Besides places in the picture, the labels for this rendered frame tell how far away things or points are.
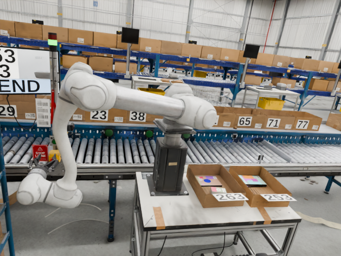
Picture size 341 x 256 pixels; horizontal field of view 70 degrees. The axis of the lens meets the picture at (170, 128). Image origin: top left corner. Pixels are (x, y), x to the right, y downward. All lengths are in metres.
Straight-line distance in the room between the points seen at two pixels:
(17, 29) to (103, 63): 2.06
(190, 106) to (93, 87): 0.51
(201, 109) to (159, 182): 0.61
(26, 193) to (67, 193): 0.18
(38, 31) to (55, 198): 5.98
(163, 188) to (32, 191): 0.78
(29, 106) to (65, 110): 1.33
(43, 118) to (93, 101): 0.93
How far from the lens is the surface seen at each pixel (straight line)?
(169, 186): 1.67
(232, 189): 1.84
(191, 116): 1.26
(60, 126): 1.24
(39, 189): 1.34
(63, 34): 6.94
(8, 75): 1.90
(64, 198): 1.34
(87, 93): 0.96
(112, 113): 2.43
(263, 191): 1.95
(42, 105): 1.84
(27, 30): 7.11
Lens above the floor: 1.69
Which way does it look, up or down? 19 degrees down
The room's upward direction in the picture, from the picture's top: 7 degrees clockwise
